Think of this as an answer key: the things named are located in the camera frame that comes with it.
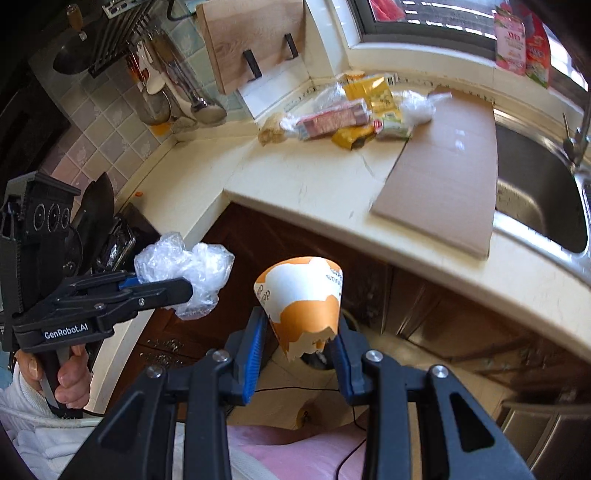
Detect brown wooden drawer front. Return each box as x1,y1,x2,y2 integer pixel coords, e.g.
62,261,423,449
115,295,259,411
383,265,591,407

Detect red and green packet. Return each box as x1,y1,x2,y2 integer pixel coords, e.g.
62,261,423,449
524,11,552,88

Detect hanging metal strainer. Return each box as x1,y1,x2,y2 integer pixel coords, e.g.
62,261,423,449
141,88,174,127

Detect orange and white paper cup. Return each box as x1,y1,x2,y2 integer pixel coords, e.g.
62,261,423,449
254,258,345,365

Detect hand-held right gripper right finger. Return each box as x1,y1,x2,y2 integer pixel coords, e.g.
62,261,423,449
330,318,539,480

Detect brown wooden cabinet door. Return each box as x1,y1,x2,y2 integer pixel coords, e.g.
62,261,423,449
215,203,398,333

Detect brown bread piece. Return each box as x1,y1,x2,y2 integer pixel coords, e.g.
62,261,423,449
257,112,289,146

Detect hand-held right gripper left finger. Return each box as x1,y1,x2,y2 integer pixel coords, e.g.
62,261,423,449
60,307,269,480

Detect pink pants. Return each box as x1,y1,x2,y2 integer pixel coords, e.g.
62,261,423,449
226,425,370,480

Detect knotted clear plastic bag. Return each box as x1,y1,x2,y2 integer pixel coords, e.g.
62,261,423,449
399,90,453,125

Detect clear plastic wrapper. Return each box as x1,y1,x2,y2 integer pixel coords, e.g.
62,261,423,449
314,83,347,116

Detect thin black cable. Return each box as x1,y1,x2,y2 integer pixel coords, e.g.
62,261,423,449
254,387,370,480

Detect large yellow snack bag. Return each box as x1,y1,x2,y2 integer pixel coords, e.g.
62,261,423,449
344,74,402,123

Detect black wok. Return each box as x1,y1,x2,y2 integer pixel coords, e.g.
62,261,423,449
69,172,116,278

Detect black gas stove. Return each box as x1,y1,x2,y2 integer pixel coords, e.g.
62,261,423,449
90,203,160,278

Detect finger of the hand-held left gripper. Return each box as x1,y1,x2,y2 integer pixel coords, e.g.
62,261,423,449
93,276,195,320
54,271,140,302

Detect black cutting board holder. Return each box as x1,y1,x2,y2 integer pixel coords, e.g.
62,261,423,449
242,33,300,83

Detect pink carton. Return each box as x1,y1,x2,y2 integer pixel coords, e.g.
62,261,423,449
494,2,527,77

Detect brown cardboard sheet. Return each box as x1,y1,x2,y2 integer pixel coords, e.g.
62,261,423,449
369,85,497,259

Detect black hanging utensil rack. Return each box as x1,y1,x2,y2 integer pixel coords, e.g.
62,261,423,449
88,0,158,77

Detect metal faucet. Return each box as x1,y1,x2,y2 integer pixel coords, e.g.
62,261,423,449
561,99,591,169

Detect person's left forearm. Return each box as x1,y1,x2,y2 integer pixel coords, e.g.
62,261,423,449
0,364,116,480

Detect small yellow snack packet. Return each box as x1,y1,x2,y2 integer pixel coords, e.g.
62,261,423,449
331,124,377,151

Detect wooden cutting board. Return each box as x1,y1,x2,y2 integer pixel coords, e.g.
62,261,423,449
195,0,308,95

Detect window frame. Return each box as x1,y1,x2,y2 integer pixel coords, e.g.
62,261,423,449
346,0,591,63

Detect red printed snack packet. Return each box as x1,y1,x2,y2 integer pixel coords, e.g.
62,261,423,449
295,99,372,141

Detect dark pan with wooden handle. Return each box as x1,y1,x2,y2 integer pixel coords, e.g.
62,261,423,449
52,2,93,75

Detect hanging metal ladle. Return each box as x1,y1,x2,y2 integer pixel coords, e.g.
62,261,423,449
161,32,228,124

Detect ornate metal drawer handle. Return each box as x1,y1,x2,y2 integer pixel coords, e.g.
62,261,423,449
139,339,185,365

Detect person's left hand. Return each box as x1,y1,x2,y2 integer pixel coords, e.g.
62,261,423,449
16,345,93,411

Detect stainless steel sink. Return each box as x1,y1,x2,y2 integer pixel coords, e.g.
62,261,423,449
492,108,591,278

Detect green and white packet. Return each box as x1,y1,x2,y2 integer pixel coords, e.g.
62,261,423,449
376,117,414,141

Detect hanging white spoon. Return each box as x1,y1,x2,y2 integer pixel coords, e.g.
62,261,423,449
139,41,167,93

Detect stainless steel appliance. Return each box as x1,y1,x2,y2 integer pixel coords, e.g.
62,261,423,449
499,392,591,467

